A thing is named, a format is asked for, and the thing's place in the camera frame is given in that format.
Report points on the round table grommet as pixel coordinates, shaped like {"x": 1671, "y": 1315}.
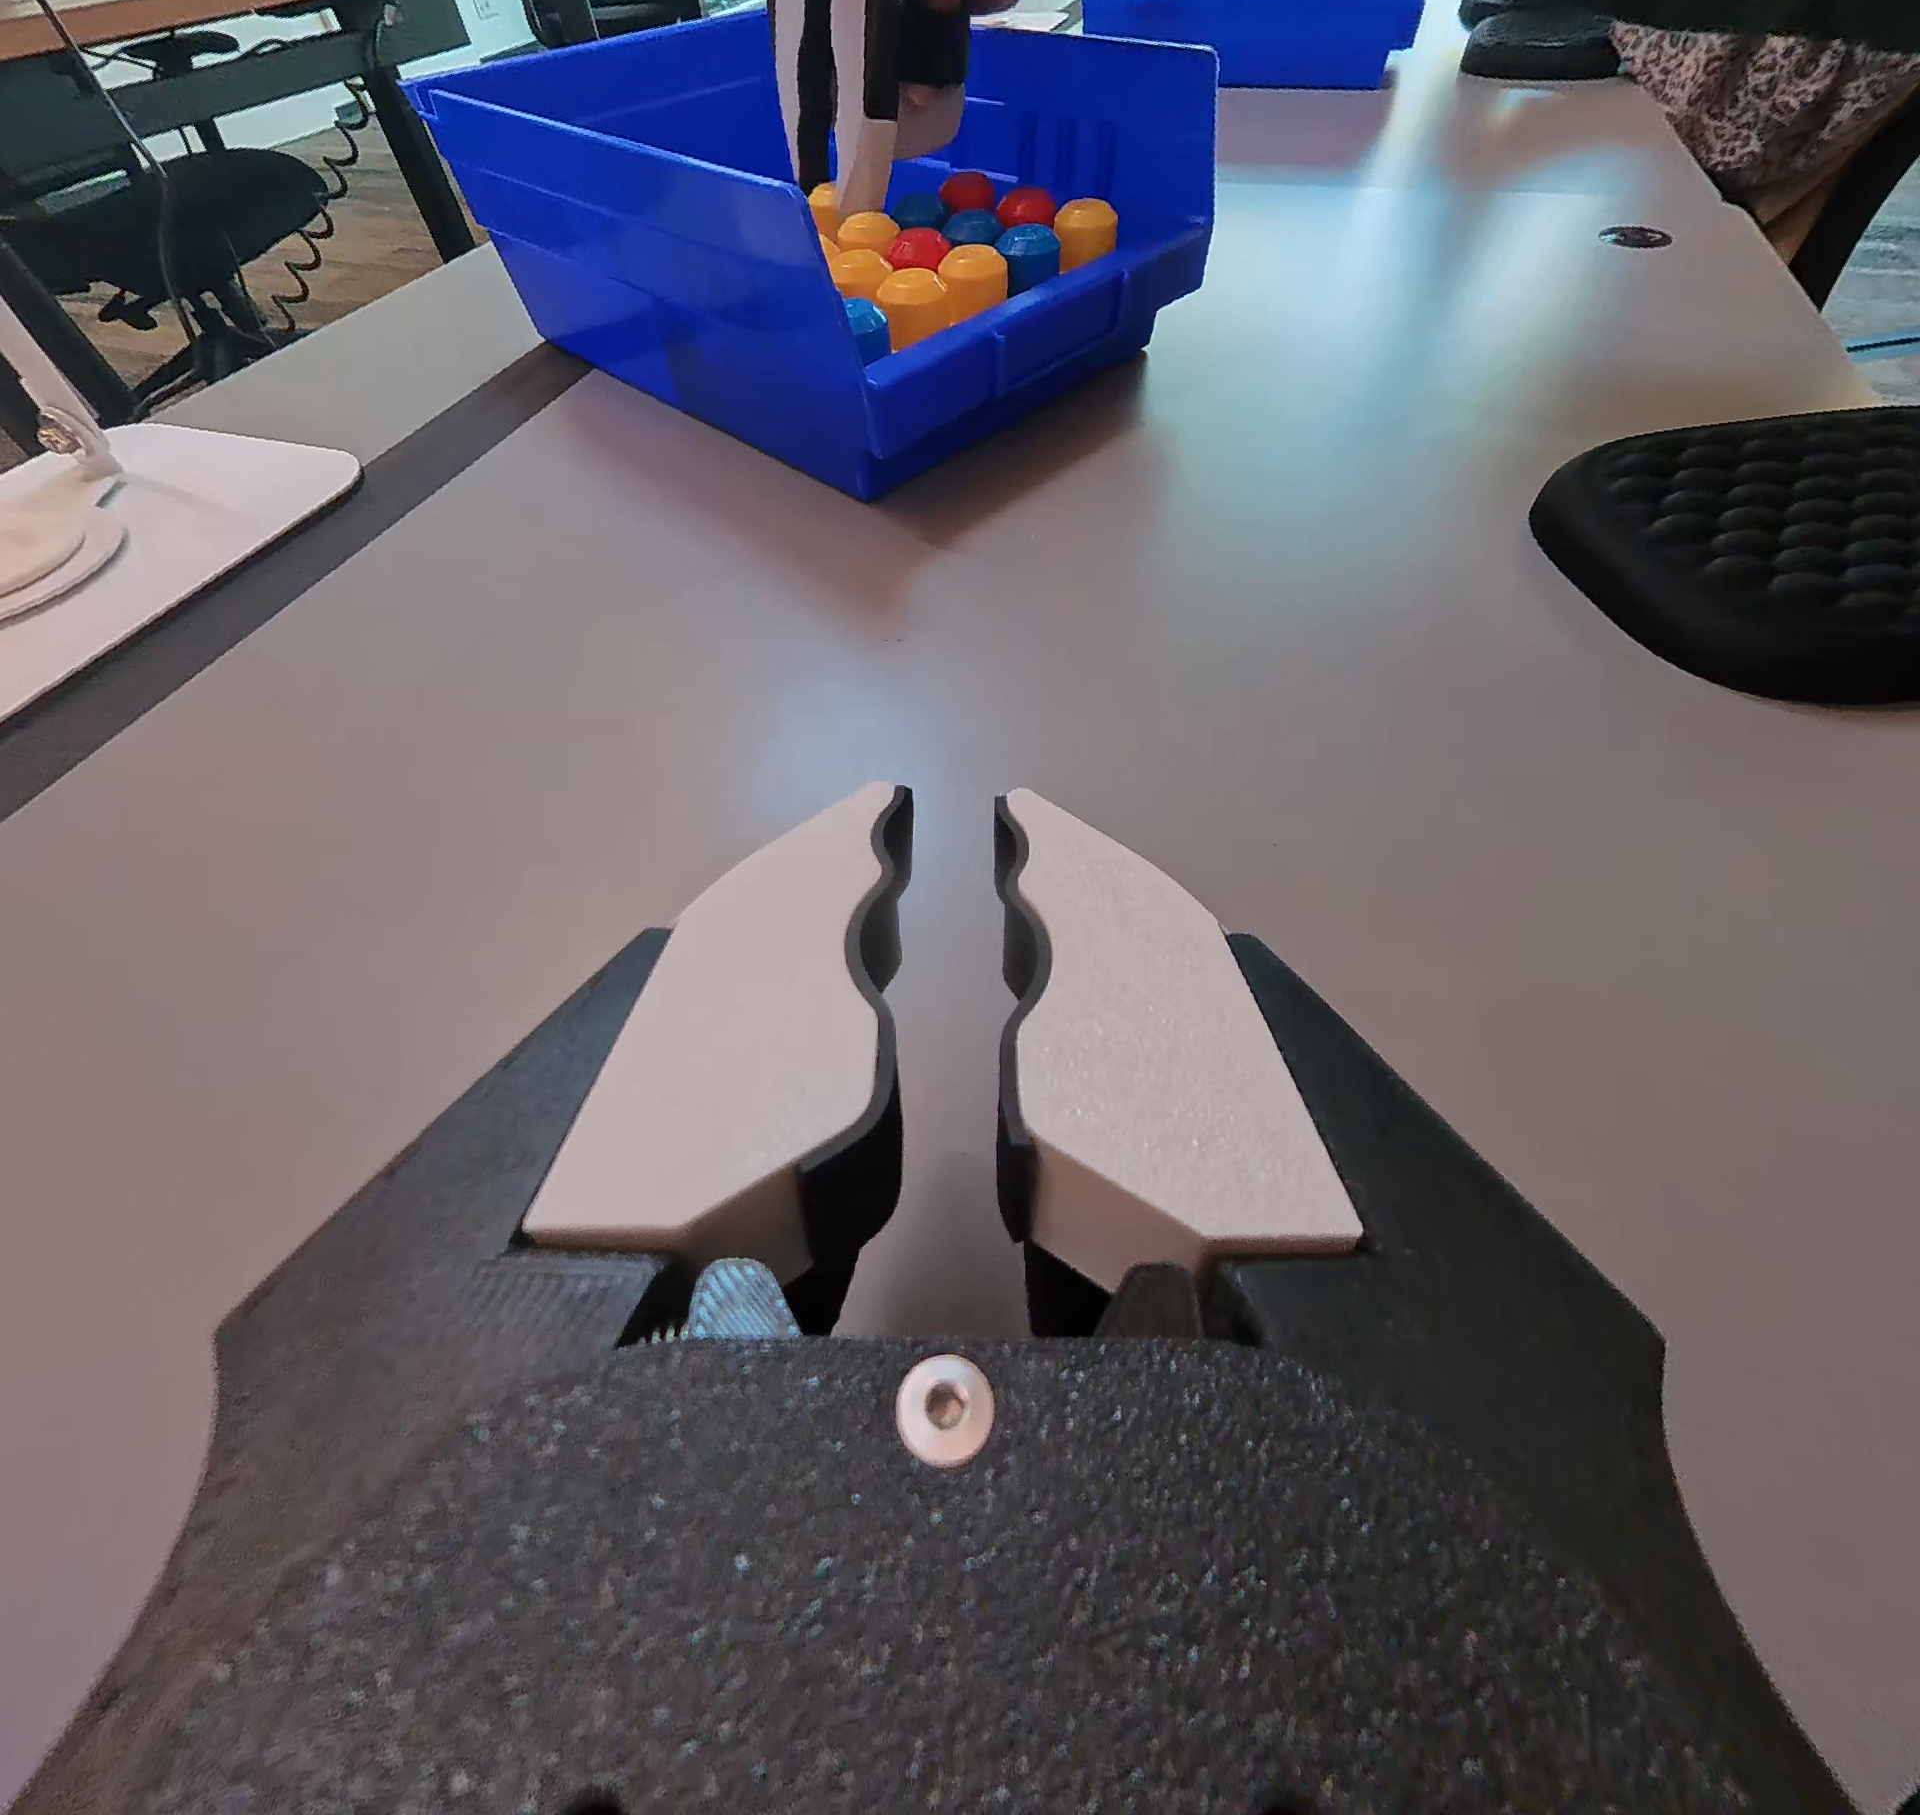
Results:
{"x": 1635, "y": 237}

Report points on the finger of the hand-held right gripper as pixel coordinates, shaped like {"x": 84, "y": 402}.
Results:
{"x": 872, "y": 104}
{"x": 809, "y": 60}

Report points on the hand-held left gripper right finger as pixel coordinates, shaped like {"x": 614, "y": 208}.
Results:
{"x": 1170, "y": 1079}

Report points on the white desk stand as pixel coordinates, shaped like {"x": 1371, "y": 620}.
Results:
{"x": 223, "y": 480}

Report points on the pile of building bricks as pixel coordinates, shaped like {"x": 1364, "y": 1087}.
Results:
{"x": 915, "y": 300}

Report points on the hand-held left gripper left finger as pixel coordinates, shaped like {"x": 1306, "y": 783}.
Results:
{"x": 734, "y": 1079}

